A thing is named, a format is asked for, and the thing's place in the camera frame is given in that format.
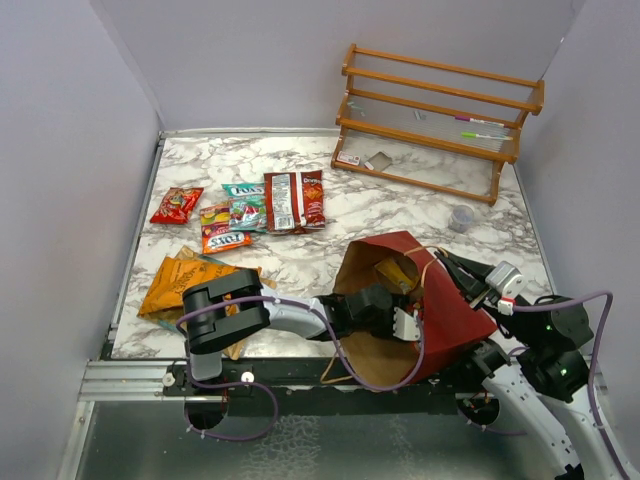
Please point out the open grey small box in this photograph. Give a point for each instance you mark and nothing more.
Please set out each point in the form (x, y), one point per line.
(378, 162)

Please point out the yellow snack packet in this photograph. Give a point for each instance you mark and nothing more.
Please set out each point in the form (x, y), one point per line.
(393, 272)

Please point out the pink marker pen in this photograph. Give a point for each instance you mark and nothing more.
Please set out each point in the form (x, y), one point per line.
(479, 121)

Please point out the orange Fox's candy bag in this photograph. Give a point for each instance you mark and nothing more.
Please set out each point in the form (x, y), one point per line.
(216, 233)

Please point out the teal Fox's mint bag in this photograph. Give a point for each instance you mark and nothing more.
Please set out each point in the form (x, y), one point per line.
(241, 190)

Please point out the wrist white camera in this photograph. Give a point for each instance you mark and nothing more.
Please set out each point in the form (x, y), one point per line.
(407, 325)
(506, 282)

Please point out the orange wooden rack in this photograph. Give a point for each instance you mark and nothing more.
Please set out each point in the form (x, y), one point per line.
(435, 126)

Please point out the orange yellow chip bag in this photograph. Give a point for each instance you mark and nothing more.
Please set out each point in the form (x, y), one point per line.
(175, 285)

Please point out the red snack packet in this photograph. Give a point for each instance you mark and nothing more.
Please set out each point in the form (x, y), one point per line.
(177, 206)

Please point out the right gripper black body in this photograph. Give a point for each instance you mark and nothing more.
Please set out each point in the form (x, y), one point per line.
(477, 297)

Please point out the red Doritos chip bag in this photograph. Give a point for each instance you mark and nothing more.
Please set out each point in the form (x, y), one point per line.
(294, 202)

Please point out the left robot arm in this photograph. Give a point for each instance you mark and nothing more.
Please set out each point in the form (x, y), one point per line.
(224, 311)

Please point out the brown red paper bag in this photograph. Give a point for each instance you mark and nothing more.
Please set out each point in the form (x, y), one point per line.
(450, 325)

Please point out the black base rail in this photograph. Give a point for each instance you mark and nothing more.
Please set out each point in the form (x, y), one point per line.
(295, 383)

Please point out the teal snack packet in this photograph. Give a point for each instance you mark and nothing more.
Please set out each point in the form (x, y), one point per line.
(248, 214)

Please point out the red white small box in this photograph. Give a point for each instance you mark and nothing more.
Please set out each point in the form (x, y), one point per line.
(349, 159)

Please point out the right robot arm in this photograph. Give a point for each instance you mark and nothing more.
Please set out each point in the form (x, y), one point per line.
(549, 386)

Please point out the small clear plastic cup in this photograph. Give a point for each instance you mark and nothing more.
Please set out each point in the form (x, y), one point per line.
(461, 218)

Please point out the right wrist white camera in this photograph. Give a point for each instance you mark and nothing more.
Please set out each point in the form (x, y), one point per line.
(506, 282)

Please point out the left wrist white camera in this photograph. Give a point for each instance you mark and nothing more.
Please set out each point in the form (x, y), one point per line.
(407, 325)

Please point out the green marker pen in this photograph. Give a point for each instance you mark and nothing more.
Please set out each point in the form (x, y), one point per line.
(474, 135)

